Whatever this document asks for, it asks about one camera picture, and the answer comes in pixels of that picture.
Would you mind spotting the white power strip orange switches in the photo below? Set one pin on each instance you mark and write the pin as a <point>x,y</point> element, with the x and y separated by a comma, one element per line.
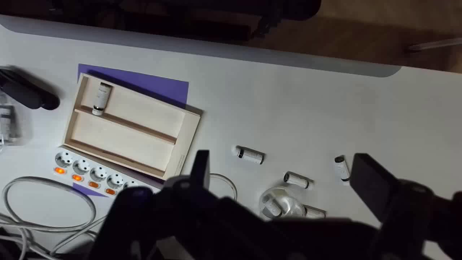
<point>80,168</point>

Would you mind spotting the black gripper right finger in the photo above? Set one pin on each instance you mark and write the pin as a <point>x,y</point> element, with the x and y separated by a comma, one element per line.
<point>372,185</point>

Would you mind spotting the black stapler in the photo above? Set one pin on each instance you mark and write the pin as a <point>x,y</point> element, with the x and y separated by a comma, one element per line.
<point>26,88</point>

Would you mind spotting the wooden divided tray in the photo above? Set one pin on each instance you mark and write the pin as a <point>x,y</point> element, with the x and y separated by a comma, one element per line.
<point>124,139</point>

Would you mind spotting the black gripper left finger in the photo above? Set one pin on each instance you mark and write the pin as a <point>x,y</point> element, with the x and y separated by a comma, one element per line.
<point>200,168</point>

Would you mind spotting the purple paper sheet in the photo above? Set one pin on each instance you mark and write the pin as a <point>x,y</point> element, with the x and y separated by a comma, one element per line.
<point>158,87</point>

